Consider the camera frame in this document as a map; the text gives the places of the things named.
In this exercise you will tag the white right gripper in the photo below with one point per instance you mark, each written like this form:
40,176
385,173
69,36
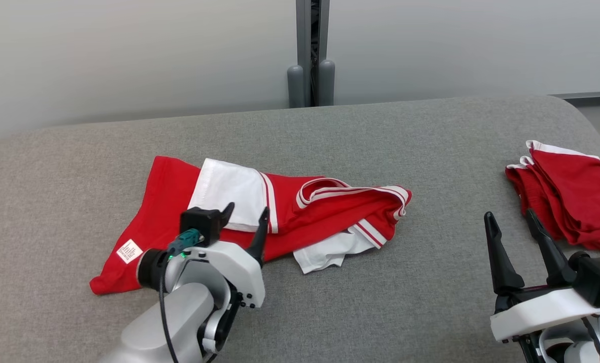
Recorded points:
541,312

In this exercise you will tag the red shorts white stripe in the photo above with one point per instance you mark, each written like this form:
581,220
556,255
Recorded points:
577,196

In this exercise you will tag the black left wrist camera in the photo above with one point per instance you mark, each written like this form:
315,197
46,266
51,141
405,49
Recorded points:
201,224

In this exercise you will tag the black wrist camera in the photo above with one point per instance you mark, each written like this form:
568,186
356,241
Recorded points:
201,224
597,277

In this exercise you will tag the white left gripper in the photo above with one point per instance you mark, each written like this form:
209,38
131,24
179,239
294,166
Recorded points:
239,272

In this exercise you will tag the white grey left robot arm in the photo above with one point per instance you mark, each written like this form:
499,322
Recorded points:
179,322

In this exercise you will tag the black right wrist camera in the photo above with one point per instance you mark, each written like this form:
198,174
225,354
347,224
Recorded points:
597,277

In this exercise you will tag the red white sports shirt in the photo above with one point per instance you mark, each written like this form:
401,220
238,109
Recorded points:
320,217

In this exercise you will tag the grey partition post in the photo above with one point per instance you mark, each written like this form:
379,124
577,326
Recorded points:
311,75

